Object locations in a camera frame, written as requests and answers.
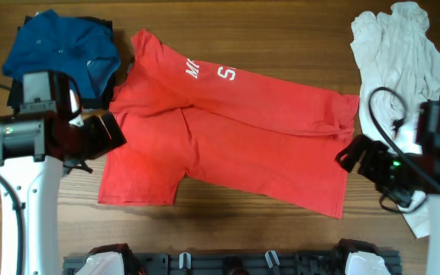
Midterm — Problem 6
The red printed t-shirt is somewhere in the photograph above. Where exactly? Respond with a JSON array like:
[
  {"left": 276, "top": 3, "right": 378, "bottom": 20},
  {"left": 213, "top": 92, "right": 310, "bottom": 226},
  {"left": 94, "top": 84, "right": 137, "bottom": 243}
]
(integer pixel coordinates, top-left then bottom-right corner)
[{"left": 99, "top": 30, "right": 359, "bottom": 218}]

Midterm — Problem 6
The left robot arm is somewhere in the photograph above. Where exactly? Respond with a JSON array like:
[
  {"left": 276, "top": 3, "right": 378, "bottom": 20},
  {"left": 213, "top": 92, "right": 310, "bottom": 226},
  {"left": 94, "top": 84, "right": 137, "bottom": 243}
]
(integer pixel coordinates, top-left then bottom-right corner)
[{"left": 0, "top": 70, "right": 126, "bottom": 274}]

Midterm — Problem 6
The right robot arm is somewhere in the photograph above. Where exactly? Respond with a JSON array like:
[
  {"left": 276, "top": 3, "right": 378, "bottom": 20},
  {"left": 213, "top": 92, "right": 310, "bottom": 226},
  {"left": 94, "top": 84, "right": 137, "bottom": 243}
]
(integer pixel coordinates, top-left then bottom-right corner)
[{"left": 335, "top": 101, "right": 440, "bottom": 274}]

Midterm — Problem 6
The black folded garment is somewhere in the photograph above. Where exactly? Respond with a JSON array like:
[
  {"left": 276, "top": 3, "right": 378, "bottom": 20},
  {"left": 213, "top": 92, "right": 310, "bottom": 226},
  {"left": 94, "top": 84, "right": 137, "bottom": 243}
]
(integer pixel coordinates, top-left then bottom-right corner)
[{"left": 7, "top": 16, "right": 116, "bottom": 111}]

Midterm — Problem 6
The white crumpled t-shirt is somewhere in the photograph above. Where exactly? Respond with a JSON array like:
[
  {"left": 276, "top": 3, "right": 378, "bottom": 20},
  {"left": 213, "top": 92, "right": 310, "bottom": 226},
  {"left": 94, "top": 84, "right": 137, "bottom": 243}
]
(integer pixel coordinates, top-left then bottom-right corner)
[{"left": 349, "top": 1, "right": 440, "bottom": 240}]

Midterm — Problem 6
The blue polo shirt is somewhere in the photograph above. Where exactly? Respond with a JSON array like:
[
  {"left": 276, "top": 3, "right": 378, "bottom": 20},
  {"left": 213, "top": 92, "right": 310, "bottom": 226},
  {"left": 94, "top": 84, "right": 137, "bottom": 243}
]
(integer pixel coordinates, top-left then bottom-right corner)
[{"left": 2, "top": 10, "right": 121, "bottom": 99}]

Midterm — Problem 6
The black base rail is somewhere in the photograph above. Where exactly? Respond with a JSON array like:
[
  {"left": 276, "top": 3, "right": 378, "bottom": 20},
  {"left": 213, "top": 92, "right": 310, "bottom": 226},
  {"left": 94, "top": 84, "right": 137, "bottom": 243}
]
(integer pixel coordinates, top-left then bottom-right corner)
[{"left": 62, "top": 250, "right": 403, "bottom": 275}]

